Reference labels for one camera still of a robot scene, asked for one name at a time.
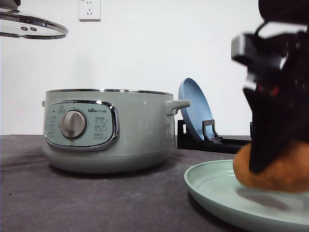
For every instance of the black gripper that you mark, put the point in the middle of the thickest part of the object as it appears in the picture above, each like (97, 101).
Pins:
(277, 88)

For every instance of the glass lid with green knob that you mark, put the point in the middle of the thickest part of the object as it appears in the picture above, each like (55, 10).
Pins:
(17, 24)

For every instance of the green plate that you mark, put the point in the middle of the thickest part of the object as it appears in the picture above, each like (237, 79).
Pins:
(215, 186)

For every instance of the white wall socket left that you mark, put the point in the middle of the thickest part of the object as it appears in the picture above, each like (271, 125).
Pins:
(89, 11)

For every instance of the blue plate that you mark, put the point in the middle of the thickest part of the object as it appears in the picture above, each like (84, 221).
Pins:
(199, 110)

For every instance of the green electric steamer pot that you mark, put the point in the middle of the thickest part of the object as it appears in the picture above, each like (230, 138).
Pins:
(107, 131)

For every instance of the grey table cloth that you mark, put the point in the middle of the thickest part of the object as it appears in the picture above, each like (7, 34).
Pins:
(38, 197)

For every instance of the brown potato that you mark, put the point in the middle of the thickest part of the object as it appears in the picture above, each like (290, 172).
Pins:
(289, 173)

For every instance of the black plate rack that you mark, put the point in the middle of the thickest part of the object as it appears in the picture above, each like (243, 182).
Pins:
(211, 142)

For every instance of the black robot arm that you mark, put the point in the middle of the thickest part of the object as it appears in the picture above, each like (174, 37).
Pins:
(287, 11)

